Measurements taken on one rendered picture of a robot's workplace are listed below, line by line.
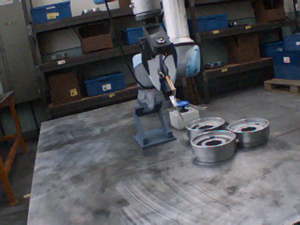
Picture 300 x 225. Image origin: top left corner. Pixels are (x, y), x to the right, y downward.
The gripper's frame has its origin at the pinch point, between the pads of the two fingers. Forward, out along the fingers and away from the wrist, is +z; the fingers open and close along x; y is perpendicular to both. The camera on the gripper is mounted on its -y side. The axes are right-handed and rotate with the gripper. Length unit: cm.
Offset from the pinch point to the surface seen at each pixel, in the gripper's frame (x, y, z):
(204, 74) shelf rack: -131, 337, 74
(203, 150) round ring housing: -0.1, -23.4, 10.7
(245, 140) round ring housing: -11.2, -21.4, 12.6
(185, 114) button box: -5.2, 5.1, 11.3
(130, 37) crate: -44, 342, 2
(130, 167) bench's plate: 15.6, -14.2, 13.6
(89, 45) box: 10, 334, -2
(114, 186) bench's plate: 20.3, -22.9, 13.0
